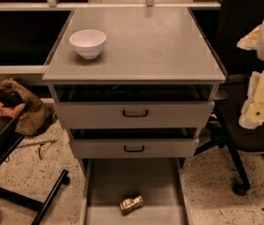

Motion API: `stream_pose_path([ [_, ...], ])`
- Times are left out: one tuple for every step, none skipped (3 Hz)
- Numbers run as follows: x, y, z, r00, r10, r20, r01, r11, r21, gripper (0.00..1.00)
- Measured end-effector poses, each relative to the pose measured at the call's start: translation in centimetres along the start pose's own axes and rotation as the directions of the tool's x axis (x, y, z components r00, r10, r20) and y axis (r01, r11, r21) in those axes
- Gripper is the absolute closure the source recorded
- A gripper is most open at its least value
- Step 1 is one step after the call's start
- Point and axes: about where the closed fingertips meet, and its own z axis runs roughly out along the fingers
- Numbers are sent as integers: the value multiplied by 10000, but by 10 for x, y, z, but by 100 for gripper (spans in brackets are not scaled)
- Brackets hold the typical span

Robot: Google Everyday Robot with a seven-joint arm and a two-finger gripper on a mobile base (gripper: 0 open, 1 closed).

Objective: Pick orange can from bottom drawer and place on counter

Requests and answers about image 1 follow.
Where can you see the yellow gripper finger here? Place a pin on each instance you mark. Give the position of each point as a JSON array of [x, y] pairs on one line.
[[252, 113], [250, 41]]

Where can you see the crushed orange can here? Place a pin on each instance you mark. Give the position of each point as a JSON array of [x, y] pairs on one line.
[[130, 204]]

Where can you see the grey drawer cabinet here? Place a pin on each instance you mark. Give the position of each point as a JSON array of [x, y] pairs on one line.
[[144, 46]]

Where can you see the grey bottom drawer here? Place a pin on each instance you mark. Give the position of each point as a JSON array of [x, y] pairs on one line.
[[110, 181]]

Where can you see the grey drawer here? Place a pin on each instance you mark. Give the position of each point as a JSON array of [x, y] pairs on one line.
[[110, 181], [132, 143], [153, 106]]

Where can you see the dark object in top drawer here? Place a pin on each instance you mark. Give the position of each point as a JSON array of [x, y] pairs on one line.
[[120, 91]]

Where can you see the grey middle drawer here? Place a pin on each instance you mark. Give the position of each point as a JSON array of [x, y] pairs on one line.
[[132, 143]]

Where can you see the grey top drawer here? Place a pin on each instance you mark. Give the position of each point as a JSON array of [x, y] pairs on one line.
[[153, 106]]

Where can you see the black office chair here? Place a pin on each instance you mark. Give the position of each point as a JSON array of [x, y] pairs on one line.
[[224, 28]]

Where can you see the white ceramic bowl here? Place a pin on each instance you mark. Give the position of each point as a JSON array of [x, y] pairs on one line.
[[88, 43]]

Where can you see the brown crumpled cloth bag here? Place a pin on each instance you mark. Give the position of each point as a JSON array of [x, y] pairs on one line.
[[32, 115]]

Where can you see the black metal stand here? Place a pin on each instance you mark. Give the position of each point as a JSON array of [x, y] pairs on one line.
[[9, 140]]

